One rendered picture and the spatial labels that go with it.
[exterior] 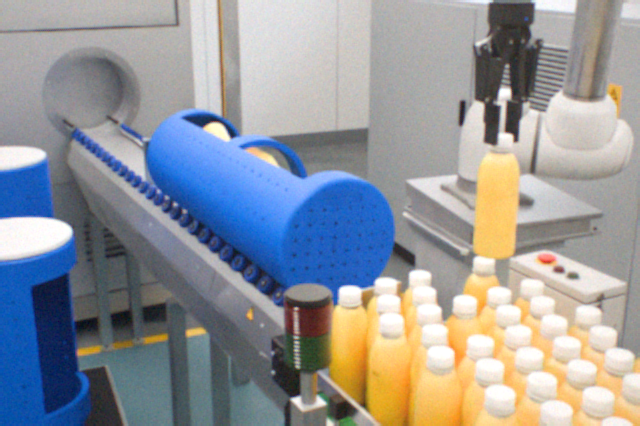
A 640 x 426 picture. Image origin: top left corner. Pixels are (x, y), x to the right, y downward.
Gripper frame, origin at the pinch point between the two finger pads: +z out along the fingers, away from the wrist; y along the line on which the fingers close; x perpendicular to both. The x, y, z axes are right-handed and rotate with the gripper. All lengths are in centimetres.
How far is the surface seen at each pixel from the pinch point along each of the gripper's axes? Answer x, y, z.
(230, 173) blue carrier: -65, 23, 21
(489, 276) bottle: -4.8, -3.9, 30.8
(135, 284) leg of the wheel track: -219, 5, 111
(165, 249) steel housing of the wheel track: -109, 26, 54
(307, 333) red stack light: 22, 50, 18
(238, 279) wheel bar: -62, 24, 47
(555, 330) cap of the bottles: 21.0, 4.9, 28.8
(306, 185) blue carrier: -36.4, 18.6, 17.6
